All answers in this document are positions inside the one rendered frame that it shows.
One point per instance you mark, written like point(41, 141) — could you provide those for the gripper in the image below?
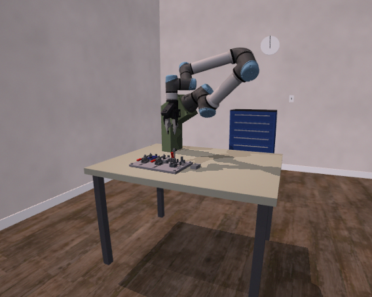
point(173, 115)

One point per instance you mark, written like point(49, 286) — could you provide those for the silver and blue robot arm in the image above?
point(204, 98)

